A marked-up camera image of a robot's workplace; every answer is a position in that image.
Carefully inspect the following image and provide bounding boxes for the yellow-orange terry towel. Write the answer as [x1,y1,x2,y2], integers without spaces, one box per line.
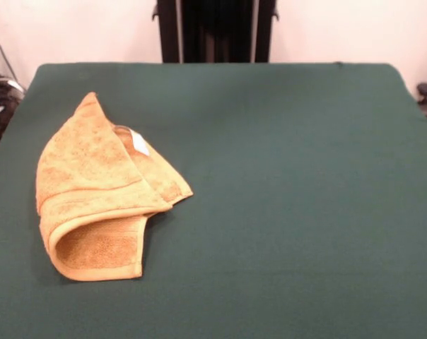
[35,91,194,283]

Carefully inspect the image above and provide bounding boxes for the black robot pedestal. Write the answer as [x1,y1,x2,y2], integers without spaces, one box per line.
[151,0,281,64]

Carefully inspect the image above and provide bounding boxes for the dark green table cloth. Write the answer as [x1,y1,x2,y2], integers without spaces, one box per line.
[0,61,427,339]

